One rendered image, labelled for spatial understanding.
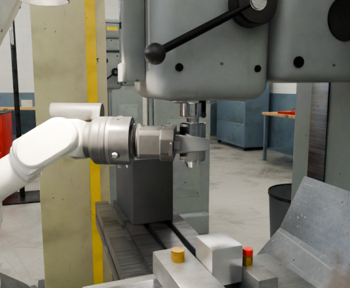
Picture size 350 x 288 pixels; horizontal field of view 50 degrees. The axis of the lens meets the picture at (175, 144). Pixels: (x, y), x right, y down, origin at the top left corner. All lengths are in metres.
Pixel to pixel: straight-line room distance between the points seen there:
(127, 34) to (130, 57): 0.04
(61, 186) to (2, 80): 7.40
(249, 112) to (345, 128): 7.07
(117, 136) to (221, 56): 0.22
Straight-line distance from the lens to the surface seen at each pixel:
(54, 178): 2.42
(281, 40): 0.63
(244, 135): 7.96
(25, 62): 9.67
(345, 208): 0.90
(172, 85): 0.57
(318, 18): 0.66
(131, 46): 0.63
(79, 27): 2.39
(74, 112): 0.71
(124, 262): 0.89
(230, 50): 0.60
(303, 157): 1.03
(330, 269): 0.88
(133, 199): 1.07
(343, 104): 0.91
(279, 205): 2.56
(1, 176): 0.73
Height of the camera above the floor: 1.33
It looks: 9 degrees down
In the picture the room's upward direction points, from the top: straight up
